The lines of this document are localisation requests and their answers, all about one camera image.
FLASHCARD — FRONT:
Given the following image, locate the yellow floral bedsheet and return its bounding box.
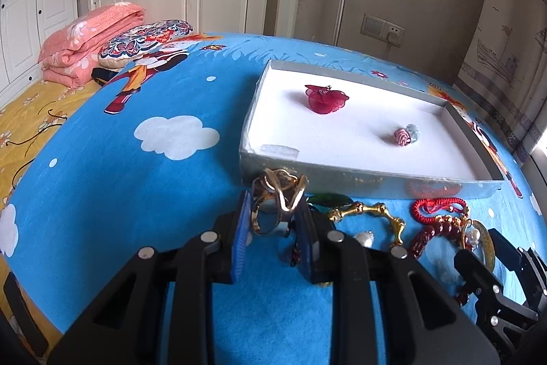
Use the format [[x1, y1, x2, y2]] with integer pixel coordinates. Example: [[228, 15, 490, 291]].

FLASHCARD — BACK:
[[0, 79, 102, 349]]

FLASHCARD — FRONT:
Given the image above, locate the thin black cable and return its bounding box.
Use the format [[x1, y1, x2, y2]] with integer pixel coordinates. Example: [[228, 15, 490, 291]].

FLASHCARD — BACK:
[[9, 108, 70, 186]]

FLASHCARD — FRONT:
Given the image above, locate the patterned embroidered pillow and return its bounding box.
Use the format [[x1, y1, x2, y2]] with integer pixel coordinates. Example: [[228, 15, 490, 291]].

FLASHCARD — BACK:
[[98, 19, 194, 70]]

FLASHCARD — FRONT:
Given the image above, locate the red and blue bead charm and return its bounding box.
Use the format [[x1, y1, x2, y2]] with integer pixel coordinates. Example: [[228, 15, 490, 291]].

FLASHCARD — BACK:
[[393, 124, 422, 146]]

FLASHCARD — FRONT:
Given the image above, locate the gold bamboo-shaped bangle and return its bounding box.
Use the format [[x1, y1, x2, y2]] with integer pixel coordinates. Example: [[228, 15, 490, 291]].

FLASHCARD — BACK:
[[328, 201, 406, 250]]

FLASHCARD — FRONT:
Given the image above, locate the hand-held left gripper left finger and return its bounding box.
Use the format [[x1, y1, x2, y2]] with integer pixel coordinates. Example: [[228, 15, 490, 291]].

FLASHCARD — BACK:
[[47, 191, 253, 365]]

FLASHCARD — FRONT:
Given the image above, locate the wall power socket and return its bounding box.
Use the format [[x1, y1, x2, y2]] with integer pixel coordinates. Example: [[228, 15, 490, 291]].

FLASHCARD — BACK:
[[385, 23, 405, 48]]

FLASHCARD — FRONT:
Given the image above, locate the metal pole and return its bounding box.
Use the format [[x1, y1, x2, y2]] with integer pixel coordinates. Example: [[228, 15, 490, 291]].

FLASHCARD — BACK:
[[332, 0, 352, 46]]

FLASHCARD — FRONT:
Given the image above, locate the pink folded quilt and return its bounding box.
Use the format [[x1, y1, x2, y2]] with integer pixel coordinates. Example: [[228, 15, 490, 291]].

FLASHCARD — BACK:
[[38, 3, 146, 89]]

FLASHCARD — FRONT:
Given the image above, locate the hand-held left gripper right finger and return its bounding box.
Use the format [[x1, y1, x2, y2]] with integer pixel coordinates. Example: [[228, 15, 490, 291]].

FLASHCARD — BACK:
[[294, 200, 501, 365]]

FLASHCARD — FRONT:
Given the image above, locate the dark red bead bracelet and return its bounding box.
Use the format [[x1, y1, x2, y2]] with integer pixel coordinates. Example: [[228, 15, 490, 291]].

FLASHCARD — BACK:
[[408, 217, 464, 262]]

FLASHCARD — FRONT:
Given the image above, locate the wall light switch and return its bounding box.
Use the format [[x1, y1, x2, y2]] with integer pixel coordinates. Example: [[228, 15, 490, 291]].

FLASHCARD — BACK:
[[361, 13, 387, 39]]

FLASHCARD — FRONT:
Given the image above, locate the red flower brooch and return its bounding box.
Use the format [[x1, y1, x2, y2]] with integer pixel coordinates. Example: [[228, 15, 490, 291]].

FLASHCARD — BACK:
[[304, 85, 350, 114]]

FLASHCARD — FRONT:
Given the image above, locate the white wardrobe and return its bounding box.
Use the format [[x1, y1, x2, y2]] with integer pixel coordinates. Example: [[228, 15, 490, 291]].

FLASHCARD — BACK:
[[0, 0, 86, 106]]

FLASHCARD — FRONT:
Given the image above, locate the grey cardboard box tray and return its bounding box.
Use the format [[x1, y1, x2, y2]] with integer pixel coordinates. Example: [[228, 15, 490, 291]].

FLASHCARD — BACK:
[[238, 59, 506, 200]]

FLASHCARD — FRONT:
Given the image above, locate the gold twisted wire bangle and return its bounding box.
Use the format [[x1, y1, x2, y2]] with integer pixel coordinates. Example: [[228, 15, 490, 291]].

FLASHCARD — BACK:
[[250, 168, 309, 238]]

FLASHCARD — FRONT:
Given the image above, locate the black flat object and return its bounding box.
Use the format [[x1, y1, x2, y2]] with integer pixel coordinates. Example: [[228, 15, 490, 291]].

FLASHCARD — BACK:
[[3, 273, 49, 357]]

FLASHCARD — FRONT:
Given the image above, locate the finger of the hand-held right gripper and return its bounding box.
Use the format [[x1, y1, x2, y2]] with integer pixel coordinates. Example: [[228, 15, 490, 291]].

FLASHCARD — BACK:
[[453, 249, 540, 353], [488, 228, 547, 308]]

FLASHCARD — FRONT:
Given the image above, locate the wide gold bangle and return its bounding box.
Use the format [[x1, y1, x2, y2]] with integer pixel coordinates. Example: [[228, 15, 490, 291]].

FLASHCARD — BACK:
[[459, 220, 496, 274]]

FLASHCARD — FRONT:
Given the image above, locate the ship printed curtain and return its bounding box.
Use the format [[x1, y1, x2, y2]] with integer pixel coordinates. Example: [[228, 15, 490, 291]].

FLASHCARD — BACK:
[[453, 0, 547, 162]]

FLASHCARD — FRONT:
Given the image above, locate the green jade pendant necklace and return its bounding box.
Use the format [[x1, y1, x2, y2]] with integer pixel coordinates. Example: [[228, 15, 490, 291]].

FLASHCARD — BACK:
[[305, 193, 355, 209]]

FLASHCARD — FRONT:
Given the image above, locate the blue cartoon printed blanket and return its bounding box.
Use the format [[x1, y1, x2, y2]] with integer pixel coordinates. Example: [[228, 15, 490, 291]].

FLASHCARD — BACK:
[[0, 32, 547, 365]]

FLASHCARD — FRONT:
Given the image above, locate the red cord bracelet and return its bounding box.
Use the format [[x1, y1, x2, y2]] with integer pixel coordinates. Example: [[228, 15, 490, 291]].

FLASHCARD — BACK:
[[411, 198, 470, 225]]

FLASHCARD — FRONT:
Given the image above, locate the small black object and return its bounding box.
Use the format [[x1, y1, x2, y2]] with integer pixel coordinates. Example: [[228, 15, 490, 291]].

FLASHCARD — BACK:
[[91, 67, 115, 87]]

